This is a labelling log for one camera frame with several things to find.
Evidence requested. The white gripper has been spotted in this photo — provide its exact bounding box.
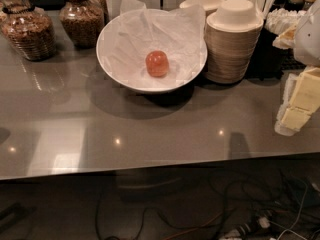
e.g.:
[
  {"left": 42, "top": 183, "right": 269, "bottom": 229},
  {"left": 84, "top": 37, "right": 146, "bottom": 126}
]
[{"left": 274, "top": 66, "right": 320, "bottom": 136}]

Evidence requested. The orange-red apple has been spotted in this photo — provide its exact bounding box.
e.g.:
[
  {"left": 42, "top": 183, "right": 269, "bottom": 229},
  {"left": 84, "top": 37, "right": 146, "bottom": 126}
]
[{"left": 145, "top": 50, "right": 169, "bottom": 77}]

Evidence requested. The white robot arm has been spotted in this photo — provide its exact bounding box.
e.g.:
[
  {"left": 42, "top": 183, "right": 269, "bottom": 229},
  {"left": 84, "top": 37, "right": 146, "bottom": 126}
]
[{"left": 273, "top": 0, "right": 320, "bottom": 136}]

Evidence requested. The white bowl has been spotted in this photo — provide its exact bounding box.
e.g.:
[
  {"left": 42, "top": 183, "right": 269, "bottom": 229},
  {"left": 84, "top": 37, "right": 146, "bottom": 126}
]
[{"left": 95, "top": 8, "right": 209, "bottom": 94}]

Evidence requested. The black holder box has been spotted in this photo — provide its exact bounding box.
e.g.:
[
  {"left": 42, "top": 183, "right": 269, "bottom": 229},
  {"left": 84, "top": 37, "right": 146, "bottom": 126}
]
[{"left": 245, "top": 29, "right": 304, "bottom": 81}]

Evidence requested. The stack of white napkins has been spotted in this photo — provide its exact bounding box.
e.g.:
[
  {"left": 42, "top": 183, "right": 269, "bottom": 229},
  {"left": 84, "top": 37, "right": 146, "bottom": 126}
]
[{"left": 264, "top": 8, "right": 305, "bottom": 35}]

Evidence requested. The dark bottle with stopper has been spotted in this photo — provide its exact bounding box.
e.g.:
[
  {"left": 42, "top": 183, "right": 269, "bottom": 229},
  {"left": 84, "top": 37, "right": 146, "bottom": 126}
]
[{"left": 286, "top": 0, "right": 304, "bottom": 11}]

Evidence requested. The front stack of paper bowls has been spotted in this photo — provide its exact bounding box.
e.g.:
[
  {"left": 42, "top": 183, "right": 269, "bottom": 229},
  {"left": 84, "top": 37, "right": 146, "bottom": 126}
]
[{"left": 204, "top": 0, "right": 263, "bottom": 84}]

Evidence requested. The power strip on floor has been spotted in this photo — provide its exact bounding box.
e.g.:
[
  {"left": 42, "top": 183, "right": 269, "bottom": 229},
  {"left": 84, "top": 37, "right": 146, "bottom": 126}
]
[{"left": 219, "top": 216, "right": 270, "bottom": 240}]

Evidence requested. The white paper liner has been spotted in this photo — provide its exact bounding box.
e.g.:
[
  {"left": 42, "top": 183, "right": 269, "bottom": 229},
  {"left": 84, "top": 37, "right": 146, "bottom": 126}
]
[{"left": 99, "top": 0, "right": 208, "bottom": 89}]

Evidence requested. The middle glass jar of nuts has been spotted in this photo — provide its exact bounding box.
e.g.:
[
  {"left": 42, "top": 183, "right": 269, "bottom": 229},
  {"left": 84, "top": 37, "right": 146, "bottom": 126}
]
[{"left": 59, "top": 0, "right": 104, "bottom": 48}]

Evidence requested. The large glass jar of nuts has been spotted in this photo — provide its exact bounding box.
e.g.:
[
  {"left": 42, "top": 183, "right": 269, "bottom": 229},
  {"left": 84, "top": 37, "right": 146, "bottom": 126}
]
[{"left": 0, "top": 0, "right": 56, "bottom": 61}]

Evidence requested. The white cable on floor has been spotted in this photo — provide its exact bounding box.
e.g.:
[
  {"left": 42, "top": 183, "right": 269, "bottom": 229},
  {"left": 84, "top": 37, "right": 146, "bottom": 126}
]
[{"left": 269, "top": 180, "right": 311, "bottom": 240}]

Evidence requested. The black cable on floor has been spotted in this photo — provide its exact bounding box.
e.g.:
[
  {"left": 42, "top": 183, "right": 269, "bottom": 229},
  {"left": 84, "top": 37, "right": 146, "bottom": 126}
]
[{"left": 94, "top": 170, "right": 234, "bottom": 240}]

